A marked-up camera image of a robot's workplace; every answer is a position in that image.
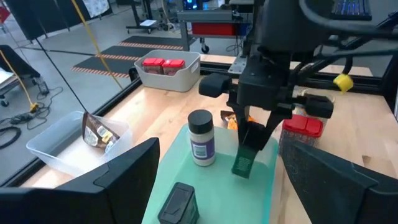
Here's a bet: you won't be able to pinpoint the black covered wheeled cart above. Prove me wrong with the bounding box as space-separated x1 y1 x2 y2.
0 45 50 108

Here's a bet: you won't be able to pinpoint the black floor cable bundle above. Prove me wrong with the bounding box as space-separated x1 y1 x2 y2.
0 86 65 151

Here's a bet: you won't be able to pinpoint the metal cart red drawer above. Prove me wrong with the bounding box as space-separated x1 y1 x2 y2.
177 8 253 54

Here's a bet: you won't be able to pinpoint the teal plastic tray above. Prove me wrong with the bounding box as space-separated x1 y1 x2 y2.
141 124 279 224

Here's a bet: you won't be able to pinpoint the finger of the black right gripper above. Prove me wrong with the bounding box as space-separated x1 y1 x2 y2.
252 111 292 152
228 101 250 147

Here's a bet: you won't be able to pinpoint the black curtain panels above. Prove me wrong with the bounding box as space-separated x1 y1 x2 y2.
4 0 114 41

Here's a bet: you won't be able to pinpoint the yellow cable tag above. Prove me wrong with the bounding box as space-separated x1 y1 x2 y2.
333 73 354 94

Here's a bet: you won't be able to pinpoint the dark green pepper tin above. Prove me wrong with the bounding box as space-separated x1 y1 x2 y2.
231 121 270 180
157 182 200 224

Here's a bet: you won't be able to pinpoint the grey plastic bin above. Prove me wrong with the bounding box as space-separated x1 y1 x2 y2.
134 49 202 93

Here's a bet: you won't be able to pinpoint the black mat orange striped edges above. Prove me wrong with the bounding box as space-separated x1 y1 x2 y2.
70 45 142 79
118 35 185 51

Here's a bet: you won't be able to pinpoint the yellow cord with plug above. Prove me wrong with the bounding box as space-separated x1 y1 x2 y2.
0 49 40 113

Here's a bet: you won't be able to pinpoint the black cable with loop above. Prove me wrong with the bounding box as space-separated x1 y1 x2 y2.
34 37 88 113

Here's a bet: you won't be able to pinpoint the yellow cable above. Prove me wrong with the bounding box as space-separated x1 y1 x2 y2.
70 0 124 90

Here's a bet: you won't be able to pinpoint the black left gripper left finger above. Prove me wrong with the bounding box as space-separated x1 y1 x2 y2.
0 137 161 224

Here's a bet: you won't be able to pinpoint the clear plastic bin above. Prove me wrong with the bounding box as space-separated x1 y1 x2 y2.
26 110 133 178

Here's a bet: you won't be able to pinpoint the black-lid jar purple label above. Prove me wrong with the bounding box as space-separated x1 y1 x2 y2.
187 109 216 167

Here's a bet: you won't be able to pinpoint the black aluminium table frame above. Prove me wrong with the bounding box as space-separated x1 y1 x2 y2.
0 46 398 187

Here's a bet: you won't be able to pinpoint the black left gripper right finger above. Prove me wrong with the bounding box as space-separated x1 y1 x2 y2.
281 141 398 224

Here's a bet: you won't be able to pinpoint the orange seasoning packet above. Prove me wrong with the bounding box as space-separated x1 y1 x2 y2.
81 111 121 153
220 110 256 131

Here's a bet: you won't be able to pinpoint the black stand with white paper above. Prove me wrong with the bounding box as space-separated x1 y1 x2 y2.
126 0 162 34

